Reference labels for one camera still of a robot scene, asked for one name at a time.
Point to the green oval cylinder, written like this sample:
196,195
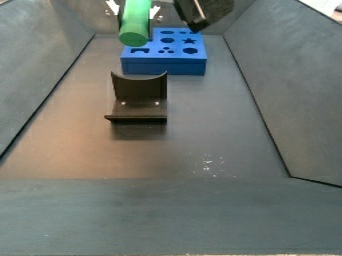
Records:
136,23

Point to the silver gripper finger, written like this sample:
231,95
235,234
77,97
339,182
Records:
113,6
154,11

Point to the blue foam shape board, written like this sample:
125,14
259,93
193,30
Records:
176,51

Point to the black curved fixture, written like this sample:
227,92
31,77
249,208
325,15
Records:
141,98

